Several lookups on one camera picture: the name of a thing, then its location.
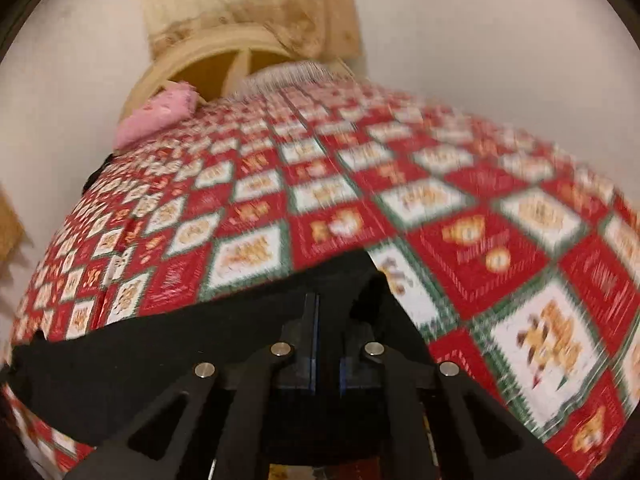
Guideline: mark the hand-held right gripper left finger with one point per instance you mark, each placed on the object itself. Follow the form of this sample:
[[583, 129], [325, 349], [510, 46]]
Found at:
[[311, 332]]

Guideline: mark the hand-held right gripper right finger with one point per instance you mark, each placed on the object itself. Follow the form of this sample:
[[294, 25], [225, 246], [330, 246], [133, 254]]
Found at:
[[345, 371]]

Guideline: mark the black pants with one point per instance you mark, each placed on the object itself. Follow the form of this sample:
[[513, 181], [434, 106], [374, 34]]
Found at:
[[150, 330]]

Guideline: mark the red printed blanket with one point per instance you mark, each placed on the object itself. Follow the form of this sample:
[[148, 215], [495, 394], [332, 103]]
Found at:
[[450, 185]]

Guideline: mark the striped pillow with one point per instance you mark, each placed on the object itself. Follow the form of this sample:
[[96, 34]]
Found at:
[[290, 72]]

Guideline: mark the pink pillow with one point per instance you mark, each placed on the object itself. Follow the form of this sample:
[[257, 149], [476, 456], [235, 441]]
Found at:
[[150, 117]]

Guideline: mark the cream wooden headboard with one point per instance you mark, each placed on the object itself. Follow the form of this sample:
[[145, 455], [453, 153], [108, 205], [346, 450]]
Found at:
[[220, 39]]

